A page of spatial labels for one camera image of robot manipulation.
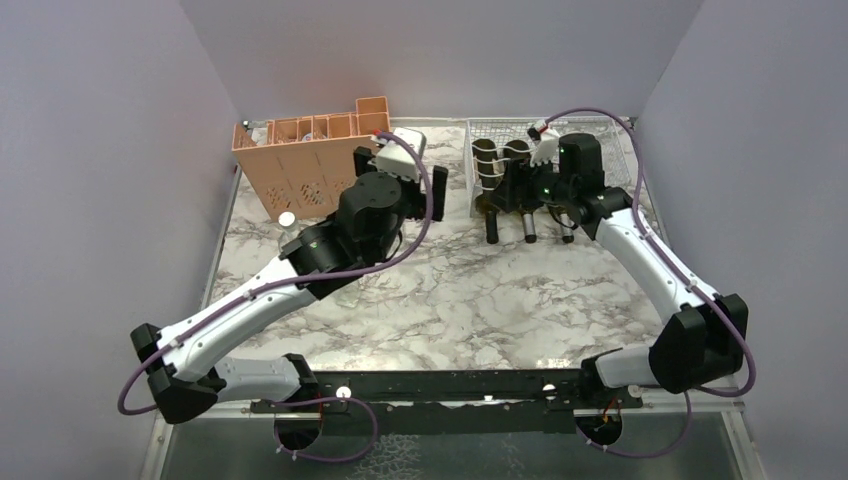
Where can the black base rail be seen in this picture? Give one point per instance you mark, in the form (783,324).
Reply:
(446,402)

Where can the clear bottle silver cap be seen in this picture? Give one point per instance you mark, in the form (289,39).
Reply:
(290,229)

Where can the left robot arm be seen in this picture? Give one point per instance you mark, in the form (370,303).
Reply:
(188,366)

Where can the white wire wine rack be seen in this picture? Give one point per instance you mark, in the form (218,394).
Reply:
(589,155)

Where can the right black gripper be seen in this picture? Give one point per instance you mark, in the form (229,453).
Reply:
(516,179)

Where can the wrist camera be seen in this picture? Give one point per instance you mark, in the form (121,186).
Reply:
(546,141)
(394,159)

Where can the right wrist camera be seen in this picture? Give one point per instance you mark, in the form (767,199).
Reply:
(546,141)

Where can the green wine bottle silver neck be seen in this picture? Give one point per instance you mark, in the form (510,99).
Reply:
(523,218)

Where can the peach plastic crate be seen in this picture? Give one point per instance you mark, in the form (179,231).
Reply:
(306,162)

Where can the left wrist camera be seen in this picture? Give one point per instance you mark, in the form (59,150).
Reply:
(394,159)

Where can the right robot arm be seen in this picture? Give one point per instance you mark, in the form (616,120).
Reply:
(702,329)

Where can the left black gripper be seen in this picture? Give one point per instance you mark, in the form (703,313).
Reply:
(419,209)

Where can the green Primitivo wine bottle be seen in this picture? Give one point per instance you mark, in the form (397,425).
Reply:
(566,226)

